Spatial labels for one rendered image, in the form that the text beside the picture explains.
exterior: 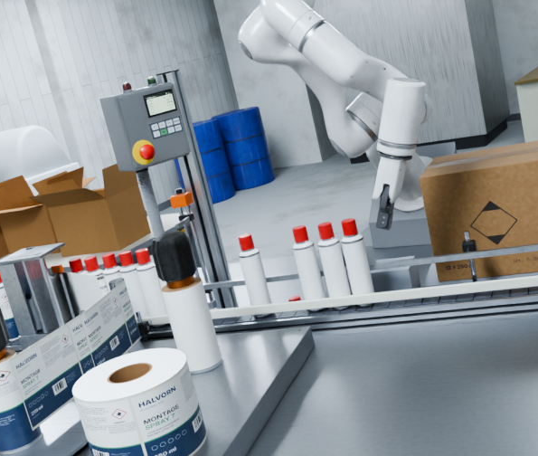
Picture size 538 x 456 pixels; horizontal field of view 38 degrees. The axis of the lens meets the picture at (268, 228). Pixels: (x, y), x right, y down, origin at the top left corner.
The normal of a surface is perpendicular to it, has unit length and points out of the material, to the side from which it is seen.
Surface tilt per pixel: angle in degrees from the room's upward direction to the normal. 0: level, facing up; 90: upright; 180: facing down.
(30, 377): 90
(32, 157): 90
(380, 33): 90
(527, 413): 0
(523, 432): 0
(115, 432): 90
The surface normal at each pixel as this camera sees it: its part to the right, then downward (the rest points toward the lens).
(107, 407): -0.28, 0.28
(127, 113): 0.57, 0.05
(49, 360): 0.88, -0.10
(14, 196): 0.75, -0.33
